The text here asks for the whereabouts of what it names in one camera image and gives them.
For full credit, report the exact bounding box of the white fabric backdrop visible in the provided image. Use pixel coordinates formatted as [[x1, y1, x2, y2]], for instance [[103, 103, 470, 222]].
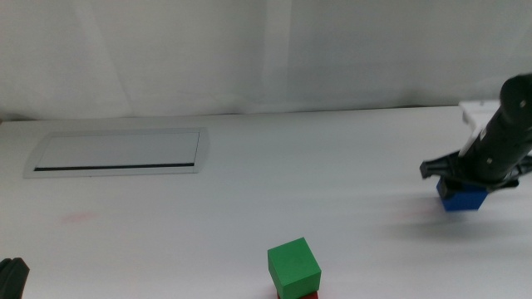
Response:
[[0, 0, 532, 121]]

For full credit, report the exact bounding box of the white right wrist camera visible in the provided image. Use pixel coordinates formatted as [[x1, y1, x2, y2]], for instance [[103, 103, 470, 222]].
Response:
[[459, 100, 504, 154]]

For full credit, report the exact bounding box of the red cube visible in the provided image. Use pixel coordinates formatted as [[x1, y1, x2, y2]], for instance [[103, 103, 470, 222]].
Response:
[[276, 290, 320, 299]]

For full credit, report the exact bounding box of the blue cube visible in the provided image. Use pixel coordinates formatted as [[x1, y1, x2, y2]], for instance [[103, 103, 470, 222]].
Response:
[[436, 178, 488, 213]]

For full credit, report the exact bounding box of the green cube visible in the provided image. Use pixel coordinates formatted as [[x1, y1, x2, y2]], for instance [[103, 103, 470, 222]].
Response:
[[267, 237, 323, 299]]

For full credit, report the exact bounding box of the white table cable hatch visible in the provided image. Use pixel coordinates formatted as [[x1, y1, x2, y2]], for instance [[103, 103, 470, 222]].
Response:
[[23, 127, 211, 179]]

